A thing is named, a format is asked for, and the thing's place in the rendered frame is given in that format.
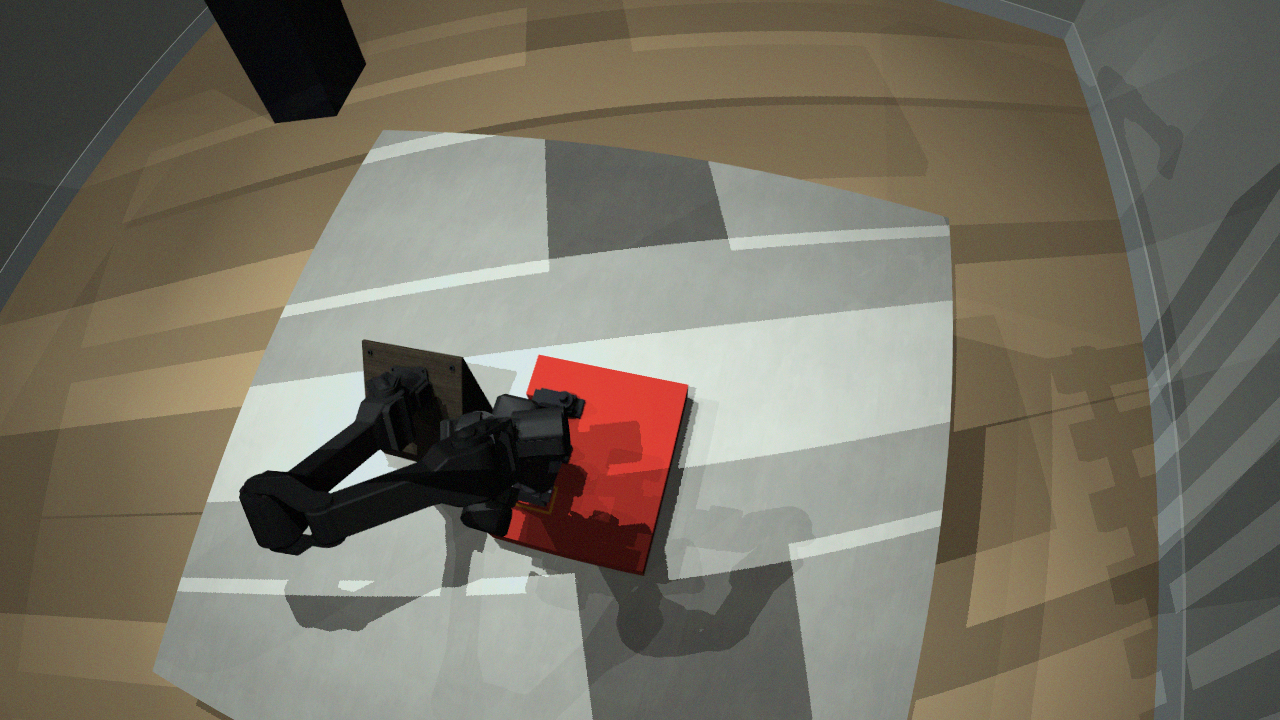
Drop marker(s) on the red flat rectangular plate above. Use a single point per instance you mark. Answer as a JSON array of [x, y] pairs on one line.
[[607, 496]]

